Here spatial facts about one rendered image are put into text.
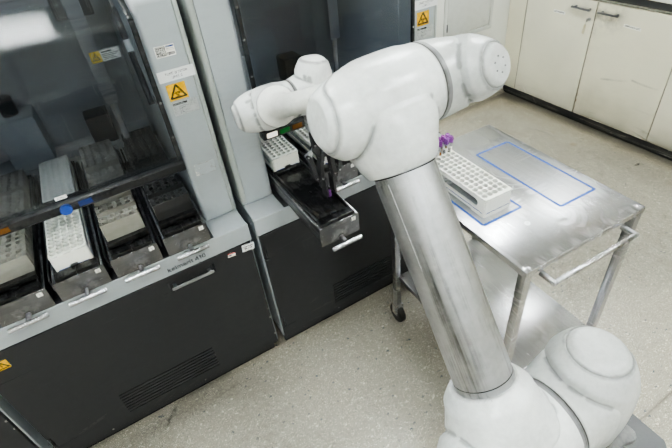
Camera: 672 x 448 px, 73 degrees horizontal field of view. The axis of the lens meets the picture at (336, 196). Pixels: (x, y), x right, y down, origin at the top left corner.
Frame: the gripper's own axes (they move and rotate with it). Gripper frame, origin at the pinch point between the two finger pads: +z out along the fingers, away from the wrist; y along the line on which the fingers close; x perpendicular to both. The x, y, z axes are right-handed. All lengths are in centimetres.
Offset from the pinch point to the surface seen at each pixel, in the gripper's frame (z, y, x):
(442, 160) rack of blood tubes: -3.7, -32.4, 16.0
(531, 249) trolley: 2, -29, 54
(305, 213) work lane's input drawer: 3.7, 10.9, 3.8
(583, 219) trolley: 2, -48, 55
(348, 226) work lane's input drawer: 7.2, 1.7, 13.4
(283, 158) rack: -1.2, 5.3, -21.7
